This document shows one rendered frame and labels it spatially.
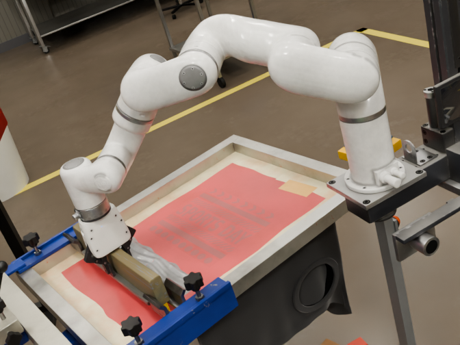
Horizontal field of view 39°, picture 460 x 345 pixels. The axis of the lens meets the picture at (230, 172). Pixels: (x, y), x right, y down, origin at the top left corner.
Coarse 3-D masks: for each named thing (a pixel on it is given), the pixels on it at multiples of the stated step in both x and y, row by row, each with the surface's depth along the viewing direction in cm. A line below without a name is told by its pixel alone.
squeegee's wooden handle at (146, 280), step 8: (80, 232) 166; (80, 240) 170; (112, 256) 152; (120, 256) 150; (128, 256) 149; (112, 264) 156; (120, 264) 149; (128, 264) 146; (136, 264) 145; (120, 272) 153; (128, 272) 148; (136, 272) 143; (144, 272) 142; (152, 272) 141; (128, 280) 151; (136, 280) 145; (144, 280) 140; (152, 280) 139; (160, 280) 140; (144, 288) 144; (152, 288) 139; (160, 288) 141; (160, 296) 141; (168, 296) 143
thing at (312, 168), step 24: (240, 144) 199; (264, 144) 194; (192, 168) 195; (288, 168) 184; (312, 168) 174; (336, 168) 171; (144, 192) 189; (168, 192) 192; (312, 216) 155; (336, 216) 157; (288, 240) 149; (48, 264) 173; (264, 264) 146; (48, 288) 160; (240, 288) 143; (72, 312) 148; (96, 336) 139
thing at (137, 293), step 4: (84, 252) 169; (92, 256) 166; (96, 264) 163; (100, 264) 162; (116, 276) 155; (120, 276) 155; (116, 280) 155; (120, 280) 153; (124, 280) 153; (124, 284) 151; (128, 284) 151; (128, 288) 150; (132, 288) 149; (136, 288) 149; (132, 292) 149; (136, 292) 147; (140, 292) 147; (140, 296) 146; (144, 300) 144; (148, 304) 143
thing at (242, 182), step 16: (224, 176) 192; (240, 176) 189; (256, 176) 186; (192, 192) 189; (240, 192) 181; (176, 208) 183; (144, 224) 181; (144, 240) 173; (160, 240) 171; (64, 272) 170; (80, 272) 168; (96, 272) 166; (80, 288) 162; (96, 288) 160; (112, 288) 158
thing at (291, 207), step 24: (264, 192) 177; (288, 192) 174; (312, 192) 171; (288, 216) 164; (264, 240) 158; (192, 264) 158; (216, 264) 155; (120, 288) 157; (120, 312) 149; (144, 312) 147
